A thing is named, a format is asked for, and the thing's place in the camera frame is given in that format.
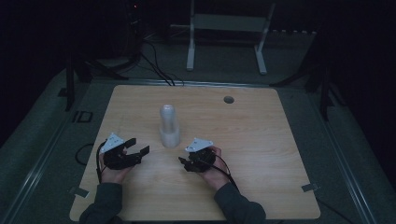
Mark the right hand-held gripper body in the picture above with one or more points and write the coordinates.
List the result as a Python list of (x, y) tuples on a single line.
[(202, 158)]

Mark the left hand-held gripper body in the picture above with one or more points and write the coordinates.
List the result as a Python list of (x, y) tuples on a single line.
[(116, 160)]

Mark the clear plastic cup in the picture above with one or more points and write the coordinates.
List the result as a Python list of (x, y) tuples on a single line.
[(170, 138)]

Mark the person's left hand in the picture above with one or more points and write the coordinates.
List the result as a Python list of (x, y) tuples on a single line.
[(112, 175)]

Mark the person's right hand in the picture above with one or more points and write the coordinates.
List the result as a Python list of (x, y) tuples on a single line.
[(216, 179)]

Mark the grey tape piece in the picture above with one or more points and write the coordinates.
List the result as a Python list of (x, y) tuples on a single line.
[(79, 192), (309, 187)]

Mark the black tripod legs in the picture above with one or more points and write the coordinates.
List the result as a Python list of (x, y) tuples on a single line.
[(102, 70)]

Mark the dark equipment rack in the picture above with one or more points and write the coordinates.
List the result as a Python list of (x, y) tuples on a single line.
[(134, 21)]

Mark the black angled stand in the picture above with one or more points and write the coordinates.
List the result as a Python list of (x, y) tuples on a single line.
[(323, 93)]

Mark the white metal stand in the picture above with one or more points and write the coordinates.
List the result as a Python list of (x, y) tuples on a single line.
[(229, 22)]

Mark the pale power strip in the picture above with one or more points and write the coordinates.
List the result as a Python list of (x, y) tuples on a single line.
[(294, 31)]

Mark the black floor bracket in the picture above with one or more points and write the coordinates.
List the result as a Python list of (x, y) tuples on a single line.
[(82, 117)]

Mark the metal floor rail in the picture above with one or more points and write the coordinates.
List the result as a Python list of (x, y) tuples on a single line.
[(31, 179), (348, 183)]

